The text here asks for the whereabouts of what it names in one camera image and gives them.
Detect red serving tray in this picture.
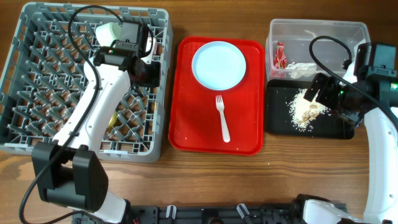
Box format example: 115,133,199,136
168,36,265,156

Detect light blue plate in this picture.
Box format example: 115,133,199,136
191,41,247,91

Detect red snack wrapper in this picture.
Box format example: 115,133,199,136
273,42,287,69

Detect clear plastic bin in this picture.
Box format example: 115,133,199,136
266,19,371,82

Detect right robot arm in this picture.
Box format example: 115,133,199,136
300,42,397,223

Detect right black cable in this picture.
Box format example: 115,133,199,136
308,35,398,134

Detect grey dishwasher rack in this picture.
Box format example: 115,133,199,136
1,2,173,163

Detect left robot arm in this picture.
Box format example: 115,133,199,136
31,21,160,223

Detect light green bowl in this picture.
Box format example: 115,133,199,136
95,22,121,47

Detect black cable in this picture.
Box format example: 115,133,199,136
308,35,398,134
18,4,156,224

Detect yellow plastic cup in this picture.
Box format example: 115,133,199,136
108,112,117,128

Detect black waste tray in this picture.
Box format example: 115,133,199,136
266,79,354,139

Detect white tissue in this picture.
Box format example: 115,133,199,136
286,62,317,79

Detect left black cable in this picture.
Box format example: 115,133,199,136
18,4,156,224

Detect rice food scraps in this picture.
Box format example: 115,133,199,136
287,88,330,132

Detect white plastic fork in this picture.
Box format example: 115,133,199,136
216,95,231,142

